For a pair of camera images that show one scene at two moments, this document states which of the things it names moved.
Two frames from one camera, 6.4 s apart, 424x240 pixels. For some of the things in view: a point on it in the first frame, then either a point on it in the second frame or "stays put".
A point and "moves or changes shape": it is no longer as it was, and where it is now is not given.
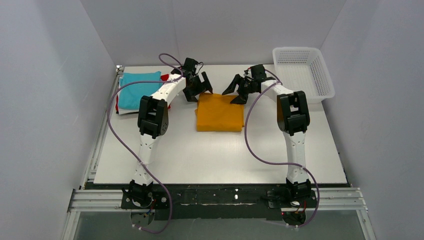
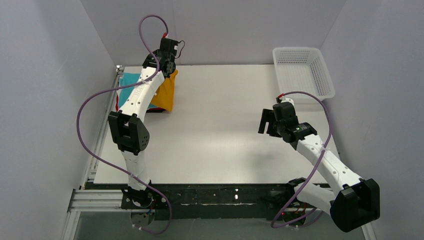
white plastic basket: [302, 69] stays put
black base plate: [222, 201] stays put
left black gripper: [193, 84] to [168, 67]
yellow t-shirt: [215, 112] moves or changes shape
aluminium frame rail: [92, 199] stays put
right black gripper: [243, 86] to [269, 122]
